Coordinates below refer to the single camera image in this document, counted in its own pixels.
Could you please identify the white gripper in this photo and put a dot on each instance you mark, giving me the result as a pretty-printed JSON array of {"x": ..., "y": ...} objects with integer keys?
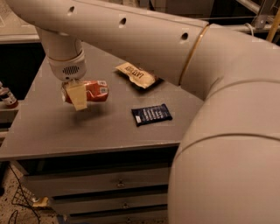
[{"x": 68, "y": 69}]

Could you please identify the red coke can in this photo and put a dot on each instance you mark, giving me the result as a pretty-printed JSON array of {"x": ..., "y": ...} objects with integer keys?
[{"x": 97, "y": 90}]

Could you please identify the small brown bottle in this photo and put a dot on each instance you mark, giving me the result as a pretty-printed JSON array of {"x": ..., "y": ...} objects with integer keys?
[{"x": 8, "y": 97}]

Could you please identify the brown chips bag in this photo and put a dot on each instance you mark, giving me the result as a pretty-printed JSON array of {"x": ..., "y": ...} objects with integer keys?
[{"x": 138, "y": 76}]

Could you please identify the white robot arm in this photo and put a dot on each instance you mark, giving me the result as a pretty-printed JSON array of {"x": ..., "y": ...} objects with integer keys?
[{"x": 226, "y": 170}]

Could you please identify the dark blue snack bar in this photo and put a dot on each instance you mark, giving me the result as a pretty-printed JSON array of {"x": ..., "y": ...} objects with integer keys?
[{"x": 152, "y": 114}]

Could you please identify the black wire basket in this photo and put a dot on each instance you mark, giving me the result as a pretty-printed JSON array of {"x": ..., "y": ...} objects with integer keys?
[{"x": 20, "y": 199}]

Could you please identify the grey drawer cabinet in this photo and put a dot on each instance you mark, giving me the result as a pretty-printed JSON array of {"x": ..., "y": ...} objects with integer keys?
[{"x": 96, "y": 166}]

